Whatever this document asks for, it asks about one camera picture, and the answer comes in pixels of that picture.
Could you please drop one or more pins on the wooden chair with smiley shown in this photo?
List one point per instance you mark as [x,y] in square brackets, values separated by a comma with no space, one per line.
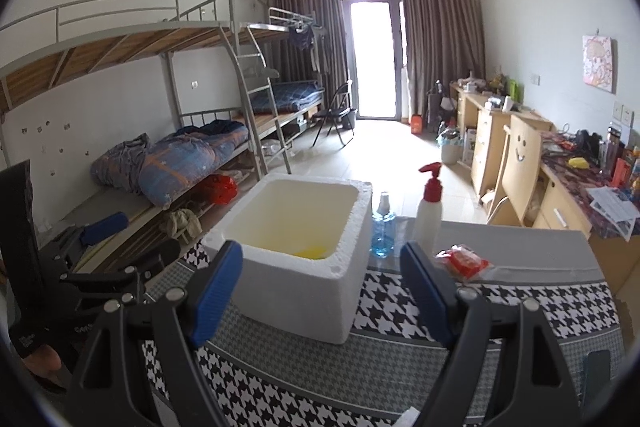
[520,167]

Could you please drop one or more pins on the person's left hand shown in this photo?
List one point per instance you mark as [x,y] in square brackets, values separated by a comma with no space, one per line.
[42,364]

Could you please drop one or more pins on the grey metal bunk bed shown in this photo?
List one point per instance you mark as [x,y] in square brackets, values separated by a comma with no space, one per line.
[280,27]
[100,42]

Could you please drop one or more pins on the white printed papers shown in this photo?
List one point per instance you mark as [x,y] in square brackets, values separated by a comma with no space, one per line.
[612,207]

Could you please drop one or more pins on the pink wall poster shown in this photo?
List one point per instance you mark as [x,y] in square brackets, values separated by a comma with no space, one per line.
[597,64]

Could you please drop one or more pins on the red plastic bag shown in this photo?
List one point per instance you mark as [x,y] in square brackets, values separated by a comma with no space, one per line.
[220,189]

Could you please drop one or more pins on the red box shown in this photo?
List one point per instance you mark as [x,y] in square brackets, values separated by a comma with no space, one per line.
[417,124]

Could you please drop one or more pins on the hanging dark clothes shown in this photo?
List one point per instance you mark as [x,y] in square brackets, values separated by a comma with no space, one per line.
[305,42]

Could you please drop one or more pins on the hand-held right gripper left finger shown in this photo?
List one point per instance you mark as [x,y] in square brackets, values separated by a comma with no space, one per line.
[217,292]

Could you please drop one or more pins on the black folding chair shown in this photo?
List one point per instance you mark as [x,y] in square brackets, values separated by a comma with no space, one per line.
[337,109]

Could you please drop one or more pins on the light wooden desk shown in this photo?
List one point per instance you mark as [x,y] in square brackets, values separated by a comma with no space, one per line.
[565,207]
[487,137]

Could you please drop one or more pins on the white pump bottle red top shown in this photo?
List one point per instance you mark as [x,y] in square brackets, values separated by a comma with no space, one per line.
[427,222]

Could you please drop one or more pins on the houndstooth tablecloth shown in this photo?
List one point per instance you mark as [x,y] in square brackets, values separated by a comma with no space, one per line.
[400,367]

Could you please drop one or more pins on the blue patterned quilt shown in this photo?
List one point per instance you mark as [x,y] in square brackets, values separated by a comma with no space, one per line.
[175,162]

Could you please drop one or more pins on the white bucket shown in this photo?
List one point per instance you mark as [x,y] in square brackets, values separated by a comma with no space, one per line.
[451,149]

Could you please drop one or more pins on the black trolley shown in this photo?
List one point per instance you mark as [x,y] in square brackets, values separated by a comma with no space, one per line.
[440,104]

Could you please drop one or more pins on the red snack packet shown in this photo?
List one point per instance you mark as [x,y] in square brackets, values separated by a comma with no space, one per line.
[465,263]

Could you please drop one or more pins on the beige cloth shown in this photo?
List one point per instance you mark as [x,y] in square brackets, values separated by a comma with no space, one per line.
[184,223]

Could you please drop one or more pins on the brown curtain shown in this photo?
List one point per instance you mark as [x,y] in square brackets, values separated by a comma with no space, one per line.
[305,22]
[440,32]

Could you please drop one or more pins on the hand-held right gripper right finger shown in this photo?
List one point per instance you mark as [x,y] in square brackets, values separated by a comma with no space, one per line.
[425,292]

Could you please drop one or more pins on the white foam box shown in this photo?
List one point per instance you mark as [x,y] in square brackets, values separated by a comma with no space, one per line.
[295,302]

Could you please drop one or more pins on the grey metal bed ladder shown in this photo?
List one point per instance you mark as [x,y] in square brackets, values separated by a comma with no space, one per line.
[250,57]

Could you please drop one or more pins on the glass balcony door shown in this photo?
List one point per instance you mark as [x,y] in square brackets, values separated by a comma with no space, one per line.
[372,57]

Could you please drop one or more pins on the patterned desk cloth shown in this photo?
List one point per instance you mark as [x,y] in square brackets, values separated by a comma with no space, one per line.
[570,179]

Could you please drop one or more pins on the clear water bottle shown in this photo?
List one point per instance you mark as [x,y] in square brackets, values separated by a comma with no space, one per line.
[382,237]

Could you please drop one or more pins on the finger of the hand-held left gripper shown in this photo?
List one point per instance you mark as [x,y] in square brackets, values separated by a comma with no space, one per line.
[105,224]
[150,259]

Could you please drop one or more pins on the dark blue quilt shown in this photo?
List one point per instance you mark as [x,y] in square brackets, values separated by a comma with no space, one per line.
[287,97]

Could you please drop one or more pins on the cluster of bottles and cups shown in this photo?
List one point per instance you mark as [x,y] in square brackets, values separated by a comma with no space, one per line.
[620,157]

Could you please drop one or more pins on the white wall switch panel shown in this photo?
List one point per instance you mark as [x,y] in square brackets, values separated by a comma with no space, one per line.
[623,113]

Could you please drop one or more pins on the green box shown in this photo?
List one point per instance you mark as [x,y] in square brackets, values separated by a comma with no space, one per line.
[513,89]

